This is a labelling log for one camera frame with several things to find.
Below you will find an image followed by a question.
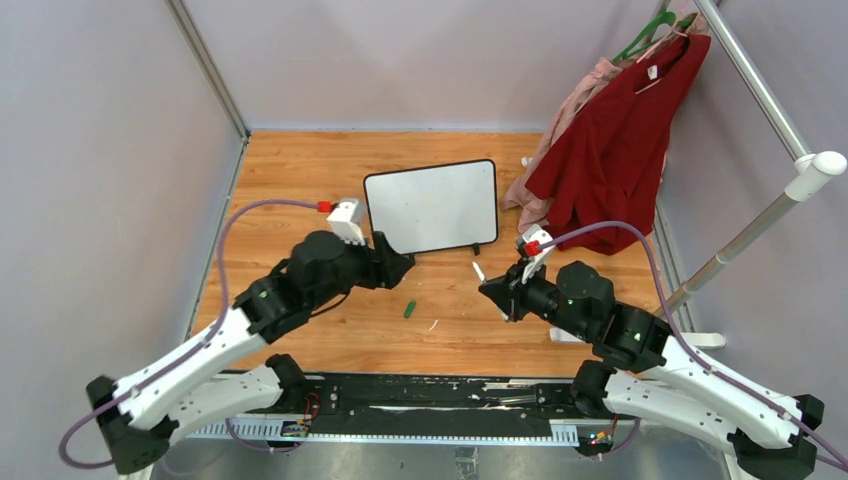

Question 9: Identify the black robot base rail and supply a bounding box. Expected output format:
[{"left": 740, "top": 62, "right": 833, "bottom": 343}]
[{"left": 142, "top": 370, "right": 747, "bottom": 458}]

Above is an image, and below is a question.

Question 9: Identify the green marker cap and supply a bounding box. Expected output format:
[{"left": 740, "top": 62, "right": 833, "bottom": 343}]
[{"left": 403, "top": 300, "right": 417, "bottom": 319}]

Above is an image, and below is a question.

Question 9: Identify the white whiteboard black frame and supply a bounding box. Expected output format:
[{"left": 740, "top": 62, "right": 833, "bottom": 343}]
[{"left": 363, "top": 159, "right": 499, "bottom": 254}]

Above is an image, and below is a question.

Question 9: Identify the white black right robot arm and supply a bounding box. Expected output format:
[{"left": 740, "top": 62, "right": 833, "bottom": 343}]
[{"left": 479, "top": 261, "right": 824, "bottom": 479}]

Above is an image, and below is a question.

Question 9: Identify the green clothes hanger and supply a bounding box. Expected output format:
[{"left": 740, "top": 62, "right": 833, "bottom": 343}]
[{"left": 611, "top": 10, "right": 694, "bottom": 63}]

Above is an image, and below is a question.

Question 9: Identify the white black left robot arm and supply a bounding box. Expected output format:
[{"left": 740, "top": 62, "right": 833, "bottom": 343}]
[{"left": 86, "top": 230, "right": 415, "bottom": 475}]

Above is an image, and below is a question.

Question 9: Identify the white whiteboard marker pen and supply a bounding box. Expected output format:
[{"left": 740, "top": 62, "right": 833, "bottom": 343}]
[{"left": 472, "top": 261, "right": 487, "bottom": 283}]

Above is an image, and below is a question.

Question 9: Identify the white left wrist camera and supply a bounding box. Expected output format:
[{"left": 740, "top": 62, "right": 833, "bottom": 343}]
[{"left": 327, "top": 198, "right": 367, "bottom": 246}]

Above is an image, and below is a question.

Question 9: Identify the pink garment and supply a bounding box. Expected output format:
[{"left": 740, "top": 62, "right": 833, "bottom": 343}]
[{"left": 500, "top": 15, "right": 710, "bottom": 231}]

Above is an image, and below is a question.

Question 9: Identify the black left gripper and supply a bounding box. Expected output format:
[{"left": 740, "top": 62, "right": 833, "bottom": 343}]
[{"left": 309, "top": 228, "right": 413, "bottom": 311}]

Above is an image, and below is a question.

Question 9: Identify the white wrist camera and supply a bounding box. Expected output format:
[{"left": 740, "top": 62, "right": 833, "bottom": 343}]
[
  {"left": 327, "top": 198, "right": 367, "bottom": 246},
  {"left": 515, "top": 224, "right": 553, "bottom": 284}
]

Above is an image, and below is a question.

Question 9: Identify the metal clothes rack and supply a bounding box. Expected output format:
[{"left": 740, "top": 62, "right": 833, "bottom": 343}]
[{"left": 549, "top": 0, "right": 848, "bottom": 351}]

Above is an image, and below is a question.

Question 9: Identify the red shirt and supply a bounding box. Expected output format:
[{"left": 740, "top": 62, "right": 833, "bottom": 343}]
[{"left": 526, "top": 34, "right": 711, "bottom": 237}]

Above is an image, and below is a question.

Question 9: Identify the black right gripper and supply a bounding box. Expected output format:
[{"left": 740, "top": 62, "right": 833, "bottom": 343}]
[{"left": 481, "top": 255, "right": 592, "bottom": 341}]

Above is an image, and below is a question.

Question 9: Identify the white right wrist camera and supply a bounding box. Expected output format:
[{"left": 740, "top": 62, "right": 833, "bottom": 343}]
[{"left": 515, "top": 224, "right": 553, "bottom": 284}]

